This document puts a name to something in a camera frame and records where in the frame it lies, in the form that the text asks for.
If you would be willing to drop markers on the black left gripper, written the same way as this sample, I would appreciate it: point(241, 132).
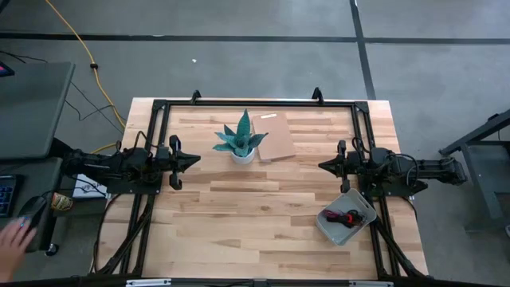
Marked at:
point(175, 159)

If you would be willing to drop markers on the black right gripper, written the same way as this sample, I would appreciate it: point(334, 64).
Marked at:
point(347, 165)

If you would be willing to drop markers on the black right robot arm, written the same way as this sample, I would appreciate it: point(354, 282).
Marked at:
point(430, 169)

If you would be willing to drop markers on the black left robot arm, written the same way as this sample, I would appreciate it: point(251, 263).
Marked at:
point(119, 163)

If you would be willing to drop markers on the white plant pot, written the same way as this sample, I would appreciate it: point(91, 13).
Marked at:
point(243, 159)

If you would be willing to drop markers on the green snake plant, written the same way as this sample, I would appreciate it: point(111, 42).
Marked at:
point(241, 139)

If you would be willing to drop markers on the brown notebook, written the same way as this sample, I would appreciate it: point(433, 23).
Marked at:
point(275, 137)

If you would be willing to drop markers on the grey plastic bin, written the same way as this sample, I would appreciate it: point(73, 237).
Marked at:
point(342, 235)

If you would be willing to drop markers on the white paper sheet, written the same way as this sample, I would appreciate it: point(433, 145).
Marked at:
point(87, 187)

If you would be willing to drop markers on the snack bag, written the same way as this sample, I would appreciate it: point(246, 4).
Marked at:
point(61, 201)

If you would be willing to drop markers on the black metal desk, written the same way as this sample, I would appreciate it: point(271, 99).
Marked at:
point(482, 159)

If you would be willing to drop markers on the black computer mouse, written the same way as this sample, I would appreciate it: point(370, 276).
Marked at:
point(34, 209)

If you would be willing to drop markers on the grey desk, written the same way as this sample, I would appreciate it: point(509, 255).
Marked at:
point(32, 111)

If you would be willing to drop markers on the backlit keyboard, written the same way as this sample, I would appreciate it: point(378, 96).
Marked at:
point(7, 197)

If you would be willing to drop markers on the person's hand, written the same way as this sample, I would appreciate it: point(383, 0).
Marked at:
point(14, 247)

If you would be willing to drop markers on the computer monitor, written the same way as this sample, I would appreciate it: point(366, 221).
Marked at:
point(5, 71)

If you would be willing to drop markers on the black aluminium rig frame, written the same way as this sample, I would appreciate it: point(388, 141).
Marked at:
point(259, 103)

